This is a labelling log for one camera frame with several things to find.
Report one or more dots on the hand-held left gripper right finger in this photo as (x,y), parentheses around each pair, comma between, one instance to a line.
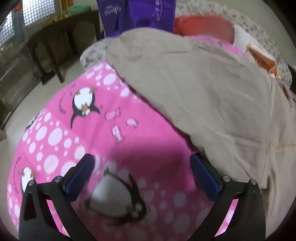
(204,176)

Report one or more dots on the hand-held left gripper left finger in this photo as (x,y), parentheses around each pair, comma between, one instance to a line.
(78,176)

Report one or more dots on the beige jacket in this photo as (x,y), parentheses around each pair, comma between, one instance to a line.
(196,92)

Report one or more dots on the pink penguin print blanket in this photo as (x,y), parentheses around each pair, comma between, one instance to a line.
(92,129)

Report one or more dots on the mesh front cabinet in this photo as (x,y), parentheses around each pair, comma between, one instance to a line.
(16,76)

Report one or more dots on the orange fringed cloth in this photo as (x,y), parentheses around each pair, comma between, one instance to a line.
(261,58)

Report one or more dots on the white pillow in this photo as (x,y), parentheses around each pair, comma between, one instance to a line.
(242,38)

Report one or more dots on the red pillow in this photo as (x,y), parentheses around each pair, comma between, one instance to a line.
(203,25)

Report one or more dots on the dark wooden table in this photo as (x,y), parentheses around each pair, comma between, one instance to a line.
(64,25)

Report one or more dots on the floral quilted bedspread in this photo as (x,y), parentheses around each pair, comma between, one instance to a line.
(254,20)

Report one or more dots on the green bundle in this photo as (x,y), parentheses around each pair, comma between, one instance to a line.
(78,10)

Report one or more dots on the window with lattice grille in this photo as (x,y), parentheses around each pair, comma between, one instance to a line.
(34,11)

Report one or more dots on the purple tote bag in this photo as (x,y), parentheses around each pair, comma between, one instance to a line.
(138,14)

